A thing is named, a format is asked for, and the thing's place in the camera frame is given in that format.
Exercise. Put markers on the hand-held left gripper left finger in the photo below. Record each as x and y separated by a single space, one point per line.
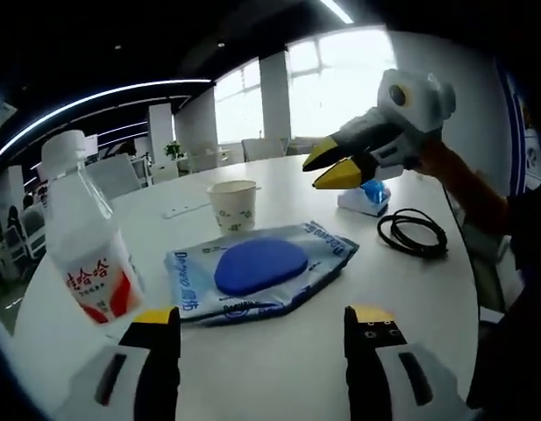
108 386

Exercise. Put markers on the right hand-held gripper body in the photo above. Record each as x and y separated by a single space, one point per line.
428 109

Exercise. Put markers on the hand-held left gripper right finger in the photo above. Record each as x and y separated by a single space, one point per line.
393 386

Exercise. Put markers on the blue tissue packet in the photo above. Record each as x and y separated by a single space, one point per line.
371 195

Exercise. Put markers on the white paper cup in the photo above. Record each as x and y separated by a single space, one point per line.
232 206

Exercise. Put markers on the blue wet wipes pack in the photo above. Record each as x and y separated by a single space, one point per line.
261 267

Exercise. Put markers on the clear water bottle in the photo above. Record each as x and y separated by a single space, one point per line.
86 228

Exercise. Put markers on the large window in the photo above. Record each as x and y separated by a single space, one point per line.
340 87

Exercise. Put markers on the white table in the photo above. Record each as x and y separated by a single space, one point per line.
274 359

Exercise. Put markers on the straight ceiling light strip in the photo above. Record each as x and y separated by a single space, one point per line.
336 9

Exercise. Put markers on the green potted plant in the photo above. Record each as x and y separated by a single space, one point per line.
174 150

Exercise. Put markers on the white mesh office chair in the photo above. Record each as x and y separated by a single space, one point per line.
110 175

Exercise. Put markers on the long curved ceiling light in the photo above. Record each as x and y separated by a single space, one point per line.
99 97

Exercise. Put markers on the blue white wall poster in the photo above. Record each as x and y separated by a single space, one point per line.
517 123

